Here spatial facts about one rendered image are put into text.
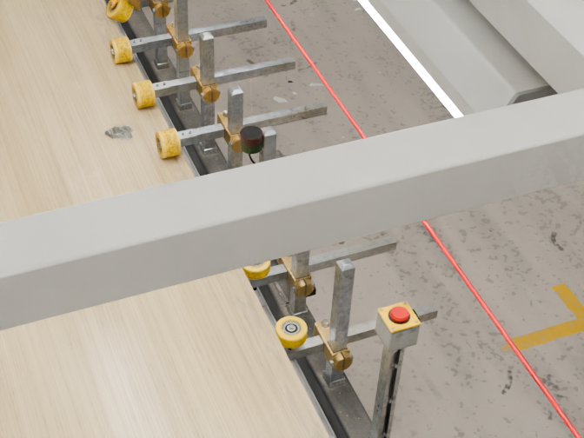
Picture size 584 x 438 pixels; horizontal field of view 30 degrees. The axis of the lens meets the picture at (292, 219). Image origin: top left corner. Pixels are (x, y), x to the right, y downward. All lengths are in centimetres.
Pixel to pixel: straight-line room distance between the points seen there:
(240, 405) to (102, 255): 189
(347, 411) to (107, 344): 63
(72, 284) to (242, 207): 12
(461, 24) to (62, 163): 225
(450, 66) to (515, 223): 341
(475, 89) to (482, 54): 3
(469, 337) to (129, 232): 332
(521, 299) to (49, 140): 186
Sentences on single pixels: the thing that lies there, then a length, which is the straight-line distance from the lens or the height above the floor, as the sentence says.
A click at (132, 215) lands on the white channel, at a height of 246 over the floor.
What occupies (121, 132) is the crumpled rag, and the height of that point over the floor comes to 91.
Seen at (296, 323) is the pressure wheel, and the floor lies 90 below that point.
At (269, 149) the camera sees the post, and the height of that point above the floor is 110.
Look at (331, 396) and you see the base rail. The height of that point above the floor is 70.
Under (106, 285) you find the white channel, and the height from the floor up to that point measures 243.
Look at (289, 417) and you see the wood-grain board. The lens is 255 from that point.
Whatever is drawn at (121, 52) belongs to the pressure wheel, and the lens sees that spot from 353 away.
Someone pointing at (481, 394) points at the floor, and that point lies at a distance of 382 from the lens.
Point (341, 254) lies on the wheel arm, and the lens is 298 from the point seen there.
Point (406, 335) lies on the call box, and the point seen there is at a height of 120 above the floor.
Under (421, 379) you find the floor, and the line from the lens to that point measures 382.
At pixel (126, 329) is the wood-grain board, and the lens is 272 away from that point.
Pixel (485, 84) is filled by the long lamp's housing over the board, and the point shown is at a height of 237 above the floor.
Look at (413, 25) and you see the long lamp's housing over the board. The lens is 110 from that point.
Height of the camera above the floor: 294
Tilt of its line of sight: 43 degrees down
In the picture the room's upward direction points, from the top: 3 degrees clockwise
